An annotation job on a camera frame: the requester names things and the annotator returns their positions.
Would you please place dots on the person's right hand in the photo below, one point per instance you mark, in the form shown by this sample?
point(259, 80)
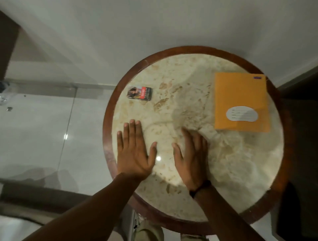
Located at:
point(192, 166)

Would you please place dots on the person's left hand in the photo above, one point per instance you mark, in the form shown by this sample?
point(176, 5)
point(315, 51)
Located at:
point(133, 160)

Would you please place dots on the person's right middle finger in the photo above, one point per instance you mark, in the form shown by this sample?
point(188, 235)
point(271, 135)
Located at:
point(197, 142)

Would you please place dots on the person's left middle finger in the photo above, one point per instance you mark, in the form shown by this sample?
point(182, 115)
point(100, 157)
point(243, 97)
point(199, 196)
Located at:
point(132, 132)

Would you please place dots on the person's right thumb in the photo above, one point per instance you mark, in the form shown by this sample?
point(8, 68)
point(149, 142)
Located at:
point(177, 155)

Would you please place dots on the person's left thumb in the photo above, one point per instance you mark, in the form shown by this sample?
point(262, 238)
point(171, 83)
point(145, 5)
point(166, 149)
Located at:
point(152, 154)

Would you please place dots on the person's left little finger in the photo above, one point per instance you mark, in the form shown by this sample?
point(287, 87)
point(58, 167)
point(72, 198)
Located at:
point(120, 142)

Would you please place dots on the person's right forearm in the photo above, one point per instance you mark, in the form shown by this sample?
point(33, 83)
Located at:
point(223, 216)

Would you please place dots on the person's left forearm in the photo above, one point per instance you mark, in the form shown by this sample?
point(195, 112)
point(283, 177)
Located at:
point(94, 213)

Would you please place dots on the round marble table wooden rim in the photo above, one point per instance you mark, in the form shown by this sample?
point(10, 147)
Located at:
point(233, 159)

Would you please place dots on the black wristband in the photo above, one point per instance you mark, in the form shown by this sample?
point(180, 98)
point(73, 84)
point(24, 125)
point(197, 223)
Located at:
point(200, 188)

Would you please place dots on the small printed card pack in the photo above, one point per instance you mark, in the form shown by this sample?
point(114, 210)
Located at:
point(139, 93)

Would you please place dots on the orange notebook white label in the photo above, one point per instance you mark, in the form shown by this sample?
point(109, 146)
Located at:
point(239, 91)

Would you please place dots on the dark furniture piece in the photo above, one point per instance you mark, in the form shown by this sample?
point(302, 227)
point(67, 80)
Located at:
point(301, 154)

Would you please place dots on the clear glass object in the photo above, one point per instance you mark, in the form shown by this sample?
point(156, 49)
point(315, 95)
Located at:
point(4, 93)

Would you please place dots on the dark brown wooden panel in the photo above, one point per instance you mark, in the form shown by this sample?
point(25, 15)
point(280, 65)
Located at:
point(7, 42)

